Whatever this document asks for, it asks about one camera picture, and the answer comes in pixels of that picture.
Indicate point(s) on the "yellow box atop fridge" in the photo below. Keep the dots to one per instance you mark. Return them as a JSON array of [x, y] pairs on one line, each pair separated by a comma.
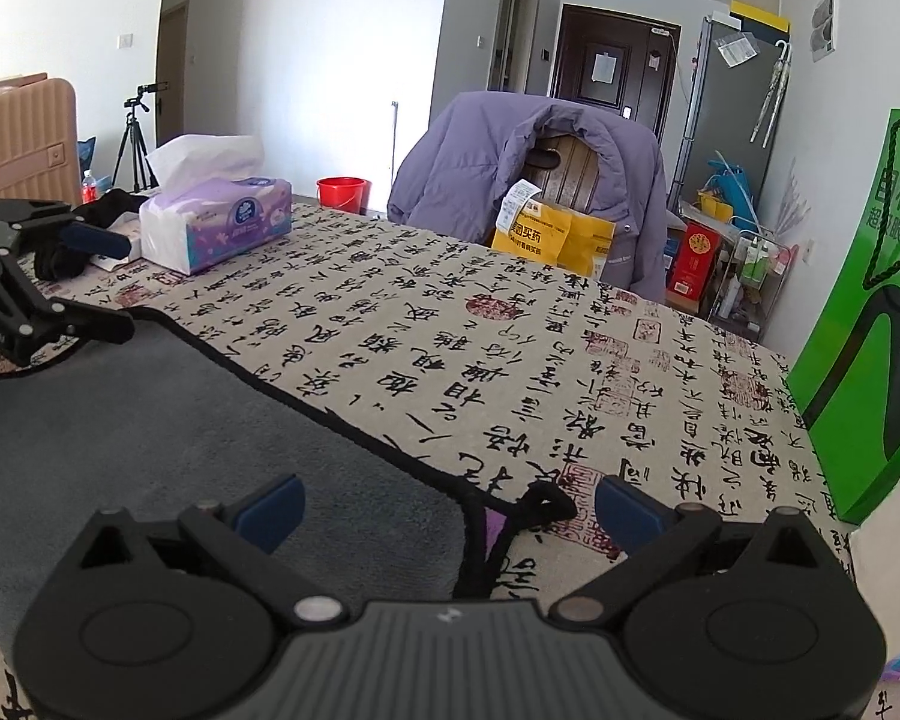
[[759, 15]]

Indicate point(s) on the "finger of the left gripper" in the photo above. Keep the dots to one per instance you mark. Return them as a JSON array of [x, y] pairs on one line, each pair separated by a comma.
[[71, 319], [39, 222]]

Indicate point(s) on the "wooden chair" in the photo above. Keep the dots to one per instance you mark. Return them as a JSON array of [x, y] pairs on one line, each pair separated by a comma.
[[565, 170]]

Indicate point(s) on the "yellow cardboard box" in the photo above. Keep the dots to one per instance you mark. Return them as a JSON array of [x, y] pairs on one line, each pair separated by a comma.
[[549, 234]]

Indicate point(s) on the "purple and grey towel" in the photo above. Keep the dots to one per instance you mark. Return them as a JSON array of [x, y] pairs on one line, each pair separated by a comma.
[[156, 425]]

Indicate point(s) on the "green shopping bag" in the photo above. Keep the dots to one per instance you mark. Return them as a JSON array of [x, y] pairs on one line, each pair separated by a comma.
[[846, 381]]

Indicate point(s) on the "black camera tripod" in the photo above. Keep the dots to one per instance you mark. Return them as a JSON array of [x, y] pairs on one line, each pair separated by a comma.
[[133, 143]]

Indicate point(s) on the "pink ribbed suitcase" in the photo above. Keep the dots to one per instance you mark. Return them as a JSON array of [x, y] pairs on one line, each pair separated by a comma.
[[38, 140]]

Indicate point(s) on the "grey refrigerator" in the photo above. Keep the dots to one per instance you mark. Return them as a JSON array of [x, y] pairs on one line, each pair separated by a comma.
[[735, 59]]

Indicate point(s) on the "red gift box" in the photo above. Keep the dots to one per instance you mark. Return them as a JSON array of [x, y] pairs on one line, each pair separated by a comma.
[[697, 252]]

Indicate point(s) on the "wire storage rack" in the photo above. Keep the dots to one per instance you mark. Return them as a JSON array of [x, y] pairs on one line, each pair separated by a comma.
[[749, 280]]

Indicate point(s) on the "white umbrella on fridge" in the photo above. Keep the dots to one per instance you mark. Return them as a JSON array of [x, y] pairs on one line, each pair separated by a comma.
[[773, 99]]

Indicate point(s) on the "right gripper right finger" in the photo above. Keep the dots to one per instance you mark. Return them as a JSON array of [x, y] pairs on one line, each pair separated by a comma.
[[659, 542]]

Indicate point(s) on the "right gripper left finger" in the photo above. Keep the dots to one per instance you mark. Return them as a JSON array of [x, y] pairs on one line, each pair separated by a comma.
[[239, 540]]

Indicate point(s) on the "red bucket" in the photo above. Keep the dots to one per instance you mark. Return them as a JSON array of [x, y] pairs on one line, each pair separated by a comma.
[[344, 193]]

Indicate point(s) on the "white purple tissue pack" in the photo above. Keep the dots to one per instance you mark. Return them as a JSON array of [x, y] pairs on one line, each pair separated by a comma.
[[212, 202]]

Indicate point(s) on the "black crumpled cloth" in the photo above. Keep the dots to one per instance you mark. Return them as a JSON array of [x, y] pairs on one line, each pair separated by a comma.
[[67, 252]]

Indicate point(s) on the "dark entrance door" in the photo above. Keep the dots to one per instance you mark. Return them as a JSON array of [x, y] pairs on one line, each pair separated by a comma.
[[624, 63]]

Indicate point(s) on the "small white medicine box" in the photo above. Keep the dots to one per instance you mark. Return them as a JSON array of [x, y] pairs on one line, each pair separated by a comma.
[[124, 244]]

